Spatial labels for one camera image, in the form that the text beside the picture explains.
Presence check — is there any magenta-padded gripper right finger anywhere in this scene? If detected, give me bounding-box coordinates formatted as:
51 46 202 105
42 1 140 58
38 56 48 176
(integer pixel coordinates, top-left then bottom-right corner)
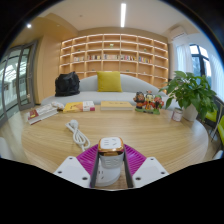
123 143 170 190

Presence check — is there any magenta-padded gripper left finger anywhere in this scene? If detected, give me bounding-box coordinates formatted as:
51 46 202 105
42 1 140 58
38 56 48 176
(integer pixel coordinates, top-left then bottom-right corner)
53 143 100 189

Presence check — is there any white charger with gold band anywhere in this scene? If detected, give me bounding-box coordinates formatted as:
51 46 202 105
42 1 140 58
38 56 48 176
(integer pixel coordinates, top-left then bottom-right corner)
97 136 125 169

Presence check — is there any small white red jar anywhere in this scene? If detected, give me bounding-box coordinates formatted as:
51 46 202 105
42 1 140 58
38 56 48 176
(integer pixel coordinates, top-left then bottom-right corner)
171 107 184 123

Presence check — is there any yellow and red book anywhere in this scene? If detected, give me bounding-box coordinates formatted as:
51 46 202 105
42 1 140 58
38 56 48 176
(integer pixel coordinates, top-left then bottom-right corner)
63 100 96 113

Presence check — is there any colourful three-figure figurine set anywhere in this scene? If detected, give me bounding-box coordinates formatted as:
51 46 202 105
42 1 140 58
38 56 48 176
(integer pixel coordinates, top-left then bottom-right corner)
133 90 165 116

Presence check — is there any white chair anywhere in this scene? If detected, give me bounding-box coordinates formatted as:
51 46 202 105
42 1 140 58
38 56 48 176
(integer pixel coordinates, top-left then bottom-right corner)
213 149 224 160

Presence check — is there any flat tan book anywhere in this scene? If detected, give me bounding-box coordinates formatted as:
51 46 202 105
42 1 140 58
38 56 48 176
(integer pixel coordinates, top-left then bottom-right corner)
100 100 135 112

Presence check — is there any green chair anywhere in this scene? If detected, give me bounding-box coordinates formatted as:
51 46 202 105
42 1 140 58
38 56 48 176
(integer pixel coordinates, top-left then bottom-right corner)
203 108 218 129
216 114 224 148

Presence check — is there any black backpack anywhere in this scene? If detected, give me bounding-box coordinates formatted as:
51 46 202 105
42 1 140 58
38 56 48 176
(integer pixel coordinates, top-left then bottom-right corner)
54 70 81 98

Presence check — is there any light grey curved sofa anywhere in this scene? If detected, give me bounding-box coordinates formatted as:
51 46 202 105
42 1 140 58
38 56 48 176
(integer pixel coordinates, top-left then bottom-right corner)
40 73 181 111

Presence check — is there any green plant in white pot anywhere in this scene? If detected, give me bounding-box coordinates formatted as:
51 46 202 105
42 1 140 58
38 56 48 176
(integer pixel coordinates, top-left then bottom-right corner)
159 70 219 123

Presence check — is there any yellow cushion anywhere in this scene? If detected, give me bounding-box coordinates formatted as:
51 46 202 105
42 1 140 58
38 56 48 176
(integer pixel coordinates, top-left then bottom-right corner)
96 70 123 93

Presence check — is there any grey-framed glass door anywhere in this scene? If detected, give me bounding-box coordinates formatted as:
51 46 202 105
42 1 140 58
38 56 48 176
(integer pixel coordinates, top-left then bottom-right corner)
0 39 38 126

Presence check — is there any white sheer curtain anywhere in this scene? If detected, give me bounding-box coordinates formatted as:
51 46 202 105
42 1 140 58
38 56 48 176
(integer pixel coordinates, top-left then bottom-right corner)
175 43 193 74
209 53 224 101

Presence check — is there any dark-framed window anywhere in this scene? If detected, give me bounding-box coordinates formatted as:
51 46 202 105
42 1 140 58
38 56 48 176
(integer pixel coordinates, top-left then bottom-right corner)
189 43 213 81

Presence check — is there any wooden lit shelf unit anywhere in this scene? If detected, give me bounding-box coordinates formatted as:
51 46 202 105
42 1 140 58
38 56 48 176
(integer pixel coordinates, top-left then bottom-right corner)
59 33 169 89

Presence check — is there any long ceiling light strip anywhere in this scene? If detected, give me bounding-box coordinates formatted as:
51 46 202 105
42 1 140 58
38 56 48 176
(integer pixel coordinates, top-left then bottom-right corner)
120 2 127 28

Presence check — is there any white power cable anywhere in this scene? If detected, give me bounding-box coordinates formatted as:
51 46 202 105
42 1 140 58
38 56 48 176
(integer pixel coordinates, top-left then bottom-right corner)
64 119 92 153

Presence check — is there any white wall air conditioner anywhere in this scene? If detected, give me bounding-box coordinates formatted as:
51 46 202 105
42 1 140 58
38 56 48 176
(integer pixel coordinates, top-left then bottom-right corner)
169 26 189 41

